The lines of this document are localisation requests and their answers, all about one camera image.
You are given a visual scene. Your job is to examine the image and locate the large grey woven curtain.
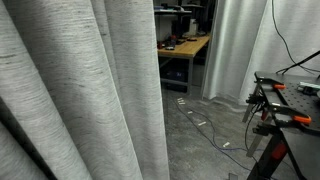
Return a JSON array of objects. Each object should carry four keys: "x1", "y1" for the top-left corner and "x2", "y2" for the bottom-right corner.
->
[{"x1": 0, "y1": 0, "x2": 171, "y2": 180}]

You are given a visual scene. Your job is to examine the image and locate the pale grey background curtain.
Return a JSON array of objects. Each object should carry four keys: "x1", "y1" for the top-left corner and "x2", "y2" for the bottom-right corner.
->
[{"x1": 200, "y1": 0, "x2": 320, "y2": 106}]

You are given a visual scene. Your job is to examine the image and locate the black computer case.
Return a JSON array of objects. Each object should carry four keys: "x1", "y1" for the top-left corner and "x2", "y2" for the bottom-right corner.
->
[{"x1": 165, "y1": 67, "x2": 188, "y2": 92}]

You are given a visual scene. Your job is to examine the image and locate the wooden top workbench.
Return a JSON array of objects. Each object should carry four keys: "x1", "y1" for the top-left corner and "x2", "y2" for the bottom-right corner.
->
[{"x1": 157, "y1": 33, "x2": 212, "y2": 98}]

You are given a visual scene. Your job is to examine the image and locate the red black desk tool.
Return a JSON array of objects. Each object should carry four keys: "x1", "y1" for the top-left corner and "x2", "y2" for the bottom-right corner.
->
[{"x1": 169, "y1": 34, "x2": 178, "y2": 48}]

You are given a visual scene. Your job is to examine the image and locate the white plastic container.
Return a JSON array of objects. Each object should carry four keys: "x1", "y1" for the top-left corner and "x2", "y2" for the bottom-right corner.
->
[{"x1": 188, "y1": 18, "x2": 199, "y2": 37}]

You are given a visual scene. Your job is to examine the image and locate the dark shelf unit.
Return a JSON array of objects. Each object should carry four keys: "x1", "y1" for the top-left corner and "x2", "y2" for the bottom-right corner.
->
[{"x1": 153, "y1": 0, "x2": 217, "y2": 38}]

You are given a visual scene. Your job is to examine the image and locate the black table stand legs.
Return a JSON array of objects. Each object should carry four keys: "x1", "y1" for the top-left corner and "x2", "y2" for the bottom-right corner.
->
[{"x1": 246, "y1": 128, "x2": 308, "y2": 180}]

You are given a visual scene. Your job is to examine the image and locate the black perforated robot table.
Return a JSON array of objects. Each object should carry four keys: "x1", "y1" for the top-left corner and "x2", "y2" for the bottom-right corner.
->
[{"x1": 254, "y1": 70, "x2": 320, "y2": 136}]

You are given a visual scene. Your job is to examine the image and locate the white teal device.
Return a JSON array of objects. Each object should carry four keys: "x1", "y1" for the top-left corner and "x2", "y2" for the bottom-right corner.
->
[{"x1": 297, "y1": 81, "x2": 320, "y2": 96}]

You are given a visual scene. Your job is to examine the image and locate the blue floor cable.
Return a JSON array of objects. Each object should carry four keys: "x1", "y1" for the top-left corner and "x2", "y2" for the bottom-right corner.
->
[{"x1": 186, "y1": 109, "x2": 268, "y2": 153}]

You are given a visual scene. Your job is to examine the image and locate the black cable under table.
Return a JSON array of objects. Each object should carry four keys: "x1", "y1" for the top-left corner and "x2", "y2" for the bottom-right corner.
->
[{"x1": 245, "y1": 103, "x2": 264, "y2": 151}]

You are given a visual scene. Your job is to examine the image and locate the black floor cable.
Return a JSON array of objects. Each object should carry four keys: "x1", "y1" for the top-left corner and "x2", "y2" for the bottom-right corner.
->
[{"x1": 173, "y1": 99, "x2": 254, "y2": 172}]

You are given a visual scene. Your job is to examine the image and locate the orange-handled black bar clamp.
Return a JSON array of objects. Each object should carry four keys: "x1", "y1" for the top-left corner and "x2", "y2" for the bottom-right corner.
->
[
  {"x1": 246, "y1": 103, "x2": 313, "y2": 158},
  {"x1": 242, "y1": 77, "x2": 288, "y2": 124}
]

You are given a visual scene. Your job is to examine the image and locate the thin black hanging cable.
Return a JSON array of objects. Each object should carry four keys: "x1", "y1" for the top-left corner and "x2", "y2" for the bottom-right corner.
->
[{"x1": 270, "y1": 0, "x2": 320, "y2": 75}]

